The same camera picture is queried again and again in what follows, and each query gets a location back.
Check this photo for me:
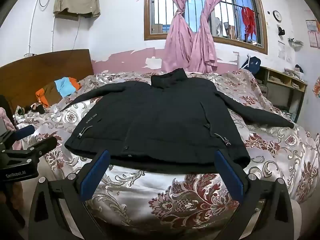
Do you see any white wall cable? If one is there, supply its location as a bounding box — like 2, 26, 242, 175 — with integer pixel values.
29, 0, 54, 55

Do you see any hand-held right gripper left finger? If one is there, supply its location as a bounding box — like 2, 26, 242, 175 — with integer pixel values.
28, 149, 111, 240

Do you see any red hanging garment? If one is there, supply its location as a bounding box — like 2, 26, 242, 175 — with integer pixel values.
241, 6, 257, 42

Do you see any pink fluffy cloth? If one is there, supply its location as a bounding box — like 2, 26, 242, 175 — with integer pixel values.
0, 107, 23, 150

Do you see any dark blue backpack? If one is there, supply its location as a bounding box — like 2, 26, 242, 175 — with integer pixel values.
240, 56, 262, 75

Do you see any wooden shelf desk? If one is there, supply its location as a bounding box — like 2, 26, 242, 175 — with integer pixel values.
255, 66, 308, 123

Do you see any black padded jacket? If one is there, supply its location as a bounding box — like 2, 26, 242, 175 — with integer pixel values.
60, 69, 295, 173

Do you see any black socks pair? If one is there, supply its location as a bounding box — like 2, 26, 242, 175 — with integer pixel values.
30, 104, 45, 115

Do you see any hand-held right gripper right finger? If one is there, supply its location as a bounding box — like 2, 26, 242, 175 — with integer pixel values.
214, 150, 295, 240

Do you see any black power cable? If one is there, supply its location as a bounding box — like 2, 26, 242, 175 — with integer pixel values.
67, 17, 82, 53

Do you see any wooden framed barred window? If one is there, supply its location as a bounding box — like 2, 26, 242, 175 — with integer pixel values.
144, 0, 268, 55

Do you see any floral satin blanket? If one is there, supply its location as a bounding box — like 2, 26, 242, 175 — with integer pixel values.
14, 67, 320, 240

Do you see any cloth-covered wall unit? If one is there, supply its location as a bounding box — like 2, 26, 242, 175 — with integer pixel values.
53, 0, 101, 18

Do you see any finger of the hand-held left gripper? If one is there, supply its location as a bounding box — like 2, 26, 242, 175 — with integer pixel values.
14, 124, 35, 140
25, 137, 58, 157

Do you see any dark cloth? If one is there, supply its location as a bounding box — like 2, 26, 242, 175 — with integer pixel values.
0, 95, 15, 130

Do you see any wooden bed headboard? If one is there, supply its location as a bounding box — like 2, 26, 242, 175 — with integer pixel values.
0, 49, 94, 120

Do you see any pink curtain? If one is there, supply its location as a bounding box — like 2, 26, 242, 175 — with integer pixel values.
189, 0, 237, 73
162, 0, 195, 73

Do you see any wall air conditioner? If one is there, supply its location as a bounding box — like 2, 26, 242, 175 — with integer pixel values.
54, 12, 83, 21

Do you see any orange blue brown pillow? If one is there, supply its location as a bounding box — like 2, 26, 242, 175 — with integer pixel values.
35, 77, 82, 108

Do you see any wall calendar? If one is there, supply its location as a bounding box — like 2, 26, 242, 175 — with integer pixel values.
305, 19, 320, 48

